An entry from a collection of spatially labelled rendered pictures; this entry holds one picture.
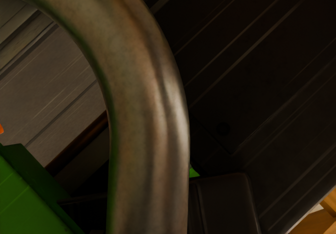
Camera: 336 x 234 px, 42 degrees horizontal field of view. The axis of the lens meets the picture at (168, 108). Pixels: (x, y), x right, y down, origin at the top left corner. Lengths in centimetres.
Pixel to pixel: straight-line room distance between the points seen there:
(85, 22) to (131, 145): 5
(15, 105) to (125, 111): 51
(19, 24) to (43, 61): 40
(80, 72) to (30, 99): 9
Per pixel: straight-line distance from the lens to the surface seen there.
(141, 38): 15
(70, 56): 65
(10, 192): 20
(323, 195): 26
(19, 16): 21
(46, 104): 71
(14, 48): 22
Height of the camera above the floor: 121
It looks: 16 degrees down
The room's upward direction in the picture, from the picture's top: 136 degrees clockwise
